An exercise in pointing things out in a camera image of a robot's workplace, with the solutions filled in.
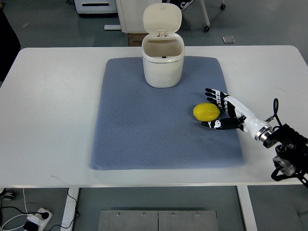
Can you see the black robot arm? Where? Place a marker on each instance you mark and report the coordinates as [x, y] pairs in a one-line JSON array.
[[291, 160]]

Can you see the blue textured cloth mat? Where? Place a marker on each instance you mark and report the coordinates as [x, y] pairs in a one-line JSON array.
[[142, 127]]

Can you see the white power strip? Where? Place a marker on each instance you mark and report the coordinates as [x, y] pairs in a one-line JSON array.
[[37, 221]]

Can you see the grey metal base plate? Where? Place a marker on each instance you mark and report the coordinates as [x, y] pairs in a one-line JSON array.
[[158, 220]]

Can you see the white appliance with slot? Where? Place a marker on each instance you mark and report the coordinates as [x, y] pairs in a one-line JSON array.
[[95, 6]]

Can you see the yellow lemon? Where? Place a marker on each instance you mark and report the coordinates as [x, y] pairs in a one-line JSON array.
[[206, 112]]

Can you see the brown cardboard box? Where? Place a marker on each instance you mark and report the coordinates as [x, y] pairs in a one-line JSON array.
[[135, 39]]

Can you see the white left table leg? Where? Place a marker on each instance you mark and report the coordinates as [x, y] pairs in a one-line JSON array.
[[70, 212]]

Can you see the white table leg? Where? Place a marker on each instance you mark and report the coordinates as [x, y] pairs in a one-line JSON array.
[[70, 212], [246, 208]]

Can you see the white cabinet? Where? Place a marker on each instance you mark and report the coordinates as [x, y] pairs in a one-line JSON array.
[[130, 14]]

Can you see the chair leg with caster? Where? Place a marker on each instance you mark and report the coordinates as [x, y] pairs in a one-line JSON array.
[[207, 22]]

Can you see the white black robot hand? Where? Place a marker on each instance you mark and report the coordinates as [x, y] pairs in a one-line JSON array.
[[239, 116]]

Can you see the small grey floor plate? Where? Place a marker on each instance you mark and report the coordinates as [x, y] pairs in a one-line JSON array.
[[228, 39]]

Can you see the white right table leg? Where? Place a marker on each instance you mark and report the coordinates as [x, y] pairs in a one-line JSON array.
[[246, 208]]

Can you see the grey caster wheel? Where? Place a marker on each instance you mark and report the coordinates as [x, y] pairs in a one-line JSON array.
[[7, 194]]

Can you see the cream lidded trash bin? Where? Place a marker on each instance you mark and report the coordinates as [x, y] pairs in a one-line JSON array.
[[163, 49]]

